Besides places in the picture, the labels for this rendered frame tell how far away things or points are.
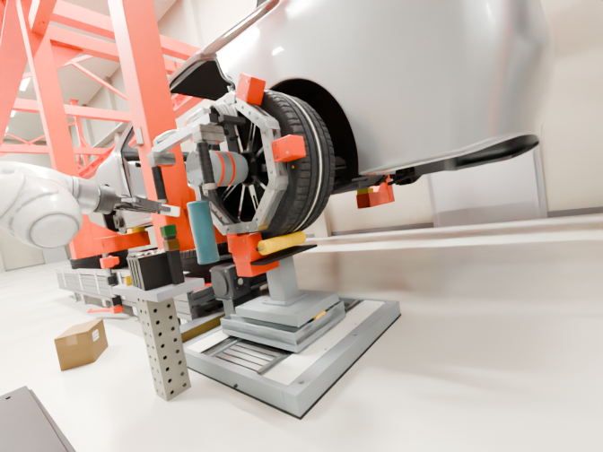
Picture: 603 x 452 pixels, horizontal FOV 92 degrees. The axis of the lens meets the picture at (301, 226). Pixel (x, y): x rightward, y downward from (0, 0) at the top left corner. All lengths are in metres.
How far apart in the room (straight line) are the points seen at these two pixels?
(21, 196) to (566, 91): 4.82
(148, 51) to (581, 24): 4.46
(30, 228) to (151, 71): 1.28
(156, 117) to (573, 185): 4.44
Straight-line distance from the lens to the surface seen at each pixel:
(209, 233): 1.24
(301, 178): 1.08
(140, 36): 1.90
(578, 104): 4.80
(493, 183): 4.71
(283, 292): 1.34
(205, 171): 0.97
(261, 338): 1.35
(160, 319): 1.28
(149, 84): 1.79
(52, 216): 0.68
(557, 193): 4.75
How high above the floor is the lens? 0.64
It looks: 4 degrees down
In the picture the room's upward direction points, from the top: 10 degrees counter-clockwise
